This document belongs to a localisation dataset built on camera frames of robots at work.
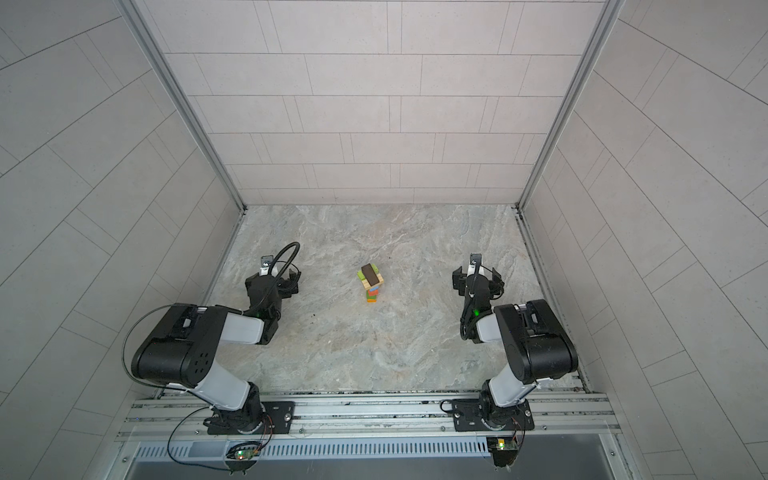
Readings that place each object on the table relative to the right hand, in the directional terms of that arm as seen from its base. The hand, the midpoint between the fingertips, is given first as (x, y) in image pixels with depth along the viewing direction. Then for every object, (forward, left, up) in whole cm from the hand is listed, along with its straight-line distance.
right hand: (476, 265), depth 93 cm
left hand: (+4, +61, +2) cm, 61 cm away
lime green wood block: (-5, +35, +6) cm, 36 cm away
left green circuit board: (-44, +62, -2) cm, 76 cm away
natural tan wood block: (-8, +34, +6) cm, 35 cm away
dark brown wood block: (-5, +33, +6) cm, 34 cm away
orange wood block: (-7, +33, -4) cm, 34 cm away
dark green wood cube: (-7, +34, -3) cm, 35 cm away
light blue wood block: (-9, +32, +5) cm, 34 cm away
